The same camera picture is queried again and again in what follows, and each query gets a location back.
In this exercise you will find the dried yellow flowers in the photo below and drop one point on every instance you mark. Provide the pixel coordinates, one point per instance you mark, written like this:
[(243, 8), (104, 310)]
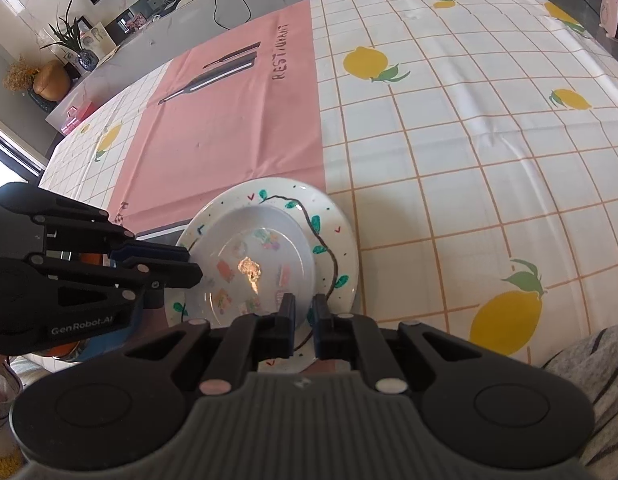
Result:
[(19, 72)]

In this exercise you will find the grey striped clothing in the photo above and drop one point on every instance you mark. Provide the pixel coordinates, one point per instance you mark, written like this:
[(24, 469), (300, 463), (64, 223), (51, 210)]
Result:
[(599, 385)]

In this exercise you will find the marble television console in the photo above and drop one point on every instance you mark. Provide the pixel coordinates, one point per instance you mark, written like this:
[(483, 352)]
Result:
[(154, 45)]

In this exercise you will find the pink space heater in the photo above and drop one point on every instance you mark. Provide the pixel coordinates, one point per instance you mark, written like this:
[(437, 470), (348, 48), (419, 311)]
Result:
[(616, 17)]

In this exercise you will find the blue vase with green plant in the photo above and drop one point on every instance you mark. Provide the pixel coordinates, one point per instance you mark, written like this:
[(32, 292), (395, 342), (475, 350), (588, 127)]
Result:
[(87, 60)]

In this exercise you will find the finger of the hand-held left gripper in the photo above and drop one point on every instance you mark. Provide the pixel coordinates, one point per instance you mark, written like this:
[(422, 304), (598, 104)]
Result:
[(149, 253), (174, 275)]

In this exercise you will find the white painted plate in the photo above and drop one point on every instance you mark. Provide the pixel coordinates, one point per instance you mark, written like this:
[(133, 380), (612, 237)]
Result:
[(334, 230)]

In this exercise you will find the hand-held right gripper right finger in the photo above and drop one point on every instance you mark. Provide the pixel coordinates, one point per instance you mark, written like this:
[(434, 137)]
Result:
[(319, 325)]

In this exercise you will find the small pink printed box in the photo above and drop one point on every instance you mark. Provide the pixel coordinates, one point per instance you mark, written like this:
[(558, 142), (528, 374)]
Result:
[(134, 21)]

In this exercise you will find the brown round vase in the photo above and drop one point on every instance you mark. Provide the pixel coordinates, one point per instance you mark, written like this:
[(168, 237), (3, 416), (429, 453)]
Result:
[(51, 81)]

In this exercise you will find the small white printed plate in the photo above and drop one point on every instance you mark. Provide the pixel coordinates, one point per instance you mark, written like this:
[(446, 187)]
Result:
[(249, 240)]

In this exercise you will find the pink storage box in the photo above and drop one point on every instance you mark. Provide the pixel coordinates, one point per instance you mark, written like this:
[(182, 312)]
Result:
[(79, 119)]

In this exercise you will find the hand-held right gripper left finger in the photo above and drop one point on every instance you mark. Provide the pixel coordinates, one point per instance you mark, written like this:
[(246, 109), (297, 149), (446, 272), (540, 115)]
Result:
[(288, 320)]

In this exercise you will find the sketch drawing cards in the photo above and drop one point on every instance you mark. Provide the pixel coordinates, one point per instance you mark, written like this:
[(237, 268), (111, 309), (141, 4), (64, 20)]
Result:
[(99, 40)]

